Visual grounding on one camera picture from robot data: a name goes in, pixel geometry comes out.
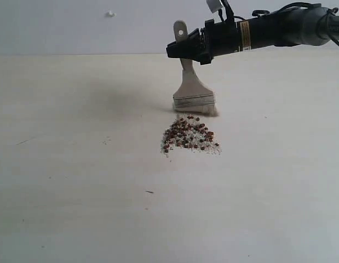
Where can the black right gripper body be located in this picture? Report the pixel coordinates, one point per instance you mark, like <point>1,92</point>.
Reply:
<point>218,39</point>

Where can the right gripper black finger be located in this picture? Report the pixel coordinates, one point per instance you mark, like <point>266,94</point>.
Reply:
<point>192,49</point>
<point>196,35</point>

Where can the white wide paint brush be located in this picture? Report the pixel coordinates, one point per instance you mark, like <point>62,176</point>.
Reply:
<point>193,96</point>

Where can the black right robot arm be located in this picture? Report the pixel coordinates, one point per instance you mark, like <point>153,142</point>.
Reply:
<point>297,23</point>

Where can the pile of white grains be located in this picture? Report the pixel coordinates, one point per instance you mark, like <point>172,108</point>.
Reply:
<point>188,131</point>

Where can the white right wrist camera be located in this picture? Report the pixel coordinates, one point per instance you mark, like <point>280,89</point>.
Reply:
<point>214,5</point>

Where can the white wall knob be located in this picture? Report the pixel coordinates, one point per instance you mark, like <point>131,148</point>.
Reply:
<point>110,14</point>

